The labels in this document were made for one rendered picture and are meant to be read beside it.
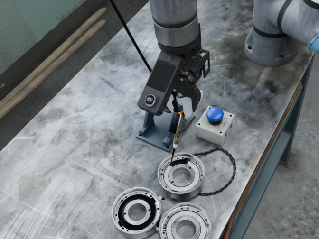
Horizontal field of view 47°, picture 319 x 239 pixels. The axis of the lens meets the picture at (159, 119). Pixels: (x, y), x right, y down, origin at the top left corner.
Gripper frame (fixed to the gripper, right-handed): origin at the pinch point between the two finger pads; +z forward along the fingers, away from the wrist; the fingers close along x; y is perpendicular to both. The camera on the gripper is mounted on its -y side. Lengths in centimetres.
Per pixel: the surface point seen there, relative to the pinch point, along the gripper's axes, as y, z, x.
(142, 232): -23.0, 9.0, -3.9
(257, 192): 27, 69, -11
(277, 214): 34, 93, -19
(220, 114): 8.6, 5.8, -5.1
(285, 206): 39, 93, -21
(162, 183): -12.0, 9.0, -1.4
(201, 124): 5.9, 8.6, -1.2
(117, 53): 22.2, 13.1, 37.6
